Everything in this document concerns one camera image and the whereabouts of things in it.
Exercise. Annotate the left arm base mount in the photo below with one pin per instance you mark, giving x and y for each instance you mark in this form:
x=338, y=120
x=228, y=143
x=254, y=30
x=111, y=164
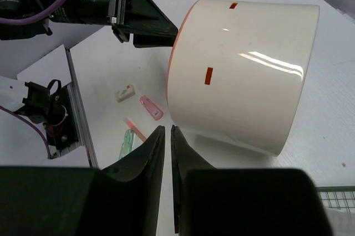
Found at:
x=50, y=107

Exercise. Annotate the white eraser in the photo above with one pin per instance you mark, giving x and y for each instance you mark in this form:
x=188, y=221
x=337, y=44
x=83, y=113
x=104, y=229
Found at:
x=125, y=93

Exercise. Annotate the cream round drawer box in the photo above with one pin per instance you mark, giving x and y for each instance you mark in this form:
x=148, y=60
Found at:
x=237, y=70

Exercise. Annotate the green highlighter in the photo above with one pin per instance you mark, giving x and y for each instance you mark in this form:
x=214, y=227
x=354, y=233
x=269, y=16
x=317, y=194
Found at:
x=127, y=144

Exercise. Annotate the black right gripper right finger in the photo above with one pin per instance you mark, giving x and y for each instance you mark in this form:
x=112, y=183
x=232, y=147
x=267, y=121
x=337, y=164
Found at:
x=183, y=159

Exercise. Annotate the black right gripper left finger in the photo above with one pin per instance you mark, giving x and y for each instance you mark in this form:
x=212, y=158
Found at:
x=135, y=196

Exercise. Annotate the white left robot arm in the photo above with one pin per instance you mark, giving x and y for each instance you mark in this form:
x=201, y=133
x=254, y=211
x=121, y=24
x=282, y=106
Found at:
x=24, y=19

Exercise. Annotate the pink highlighter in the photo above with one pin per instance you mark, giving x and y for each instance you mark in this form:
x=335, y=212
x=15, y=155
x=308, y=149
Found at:
x=155, y=112

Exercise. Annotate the red pen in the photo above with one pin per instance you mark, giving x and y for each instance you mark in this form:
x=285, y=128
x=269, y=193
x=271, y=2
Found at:
x=135, y=129

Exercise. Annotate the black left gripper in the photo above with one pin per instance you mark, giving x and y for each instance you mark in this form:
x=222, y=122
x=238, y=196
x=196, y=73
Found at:
x=149, y=26

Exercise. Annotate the green wire mesh organizer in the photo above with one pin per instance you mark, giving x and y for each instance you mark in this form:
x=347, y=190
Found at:
x=338, y=197

